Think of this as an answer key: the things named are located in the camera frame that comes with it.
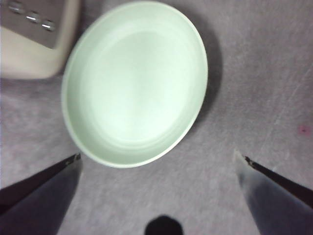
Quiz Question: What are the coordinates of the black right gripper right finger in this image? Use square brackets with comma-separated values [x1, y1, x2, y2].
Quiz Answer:
[234, 149, 313, 235]

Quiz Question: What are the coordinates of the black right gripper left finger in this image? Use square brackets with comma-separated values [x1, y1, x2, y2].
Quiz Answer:
[0, 153, 82, 235]

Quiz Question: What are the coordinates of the cream two-slot toaster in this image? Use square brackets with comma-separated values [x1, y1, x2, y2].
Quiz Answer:
[0, 0, 82, 79]

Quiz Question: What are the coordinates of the pale green round plate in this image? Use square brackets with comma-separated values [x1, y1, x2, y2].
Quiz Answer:
[61, 0, 209, 169]

